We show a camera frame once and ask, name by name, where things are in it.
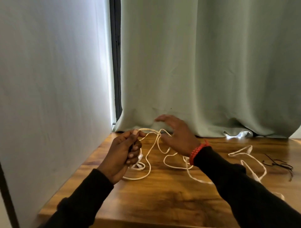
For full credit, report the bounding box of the person's right forearm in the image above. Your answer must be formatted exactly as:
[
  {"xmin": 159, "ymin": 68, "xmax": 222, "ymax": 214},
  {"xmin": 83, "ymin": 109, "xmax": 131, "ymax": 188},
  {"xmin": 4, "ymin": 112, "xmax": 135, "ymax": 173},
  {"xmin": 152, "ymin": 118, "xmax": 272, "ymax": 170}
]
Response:
[{"xmin": 193, "ymin": 145, "xmax": 301, "ymax": 228}]

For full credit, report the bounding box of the white side panel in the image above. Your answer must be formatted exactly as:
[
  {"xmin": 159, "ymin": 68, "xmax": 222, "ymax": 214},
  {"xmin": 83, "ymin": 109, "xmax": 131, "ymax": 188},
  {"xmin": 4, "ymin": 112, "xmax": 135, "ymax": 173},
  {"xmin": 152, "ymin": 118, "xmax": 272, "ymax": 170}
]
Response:
[{"xmin": 0, "ymin": 0, "xmax": 116, "ymax": 228}]

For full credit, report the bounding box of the wooden cabinet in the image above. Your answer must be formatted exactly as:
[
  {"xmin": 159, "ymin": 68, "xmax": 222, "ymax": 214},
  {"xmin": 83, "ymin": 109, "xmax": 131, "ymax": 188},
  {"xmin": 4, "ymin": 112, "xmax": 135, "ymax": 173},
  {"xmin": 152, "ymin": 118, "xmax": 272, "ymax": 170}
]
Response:
[{"xmin": 37, "ymin": 132, "xmax": 301, "ymax": 228}]

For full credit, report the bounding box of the black window frame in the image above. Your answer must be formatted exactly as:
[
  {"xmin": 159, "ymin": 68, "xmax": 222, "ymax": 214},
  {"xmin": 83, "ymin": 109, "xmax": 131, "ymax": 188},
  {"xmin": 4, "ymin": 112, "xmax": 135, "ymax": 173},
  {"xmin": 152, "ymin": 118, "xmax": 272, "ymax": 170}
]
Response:
[{"xmin": 109, "ymin": 0, "xmax": 123, "ymax": 122}]

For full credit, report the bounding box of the grey-green curtain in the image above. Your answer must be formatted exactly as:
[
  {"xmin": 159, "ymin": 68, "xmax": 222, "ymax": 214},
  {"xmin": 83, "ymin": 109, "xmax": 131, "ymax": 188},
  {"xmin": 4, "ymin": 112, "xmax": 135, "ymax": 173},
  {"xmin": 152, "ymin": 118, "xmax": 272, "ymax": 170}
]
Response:
[{"xmin": 114, "ymin": 0, "xmax": 301, "ymax": 138}]

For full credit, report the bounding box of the red braided bracelet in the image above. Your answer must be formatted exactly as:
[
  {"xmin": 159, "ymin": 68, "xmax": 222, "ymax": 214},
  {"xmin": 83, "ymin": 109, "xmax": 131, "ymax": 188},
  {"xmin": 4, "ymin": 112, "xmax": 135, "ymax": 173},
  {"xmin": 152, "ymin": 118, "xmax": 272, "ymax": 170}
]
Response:
[{"xmin": 189, "ymin": 140, "xmax": 211, "ymax": 166}]

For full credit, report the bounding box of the person's right hand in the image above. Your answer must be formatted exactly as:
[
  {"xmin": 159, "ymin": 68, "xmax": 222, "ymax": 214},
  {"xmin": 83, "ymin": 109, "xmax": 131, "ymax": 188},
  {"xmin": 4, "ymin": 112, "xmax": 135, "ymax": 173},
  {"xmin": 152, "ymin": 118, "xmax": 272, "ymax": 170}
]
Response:
[{"xmin": 154, "ymin": 114, "xmax": 200, "ymax": 158}]

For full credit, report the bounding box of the person's left hand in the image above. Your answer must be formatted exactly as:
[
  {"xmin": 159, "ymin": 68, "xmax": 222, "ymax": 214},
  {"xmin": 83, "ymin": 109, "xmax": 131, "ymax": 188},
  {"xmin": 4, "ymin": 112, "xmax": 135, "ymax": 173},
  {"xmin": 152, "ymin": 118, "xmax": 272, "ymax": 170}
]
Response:
[{"xmin": 97, "ymin": 129, "xmax": 147, "ymax": 185}]

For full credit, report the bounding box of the person's left forearm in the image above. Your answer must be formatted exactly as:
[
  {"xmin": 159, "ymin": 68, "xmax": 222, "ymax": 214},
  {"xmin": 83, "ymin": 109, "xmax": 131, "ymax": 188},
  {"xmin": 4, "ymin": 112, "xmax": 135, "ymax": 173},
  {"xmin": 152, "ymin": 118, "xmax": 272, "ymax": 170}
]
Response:
[{"xmin": 39, "ymin": 168, "xmax": 114, "ymax": 228}]

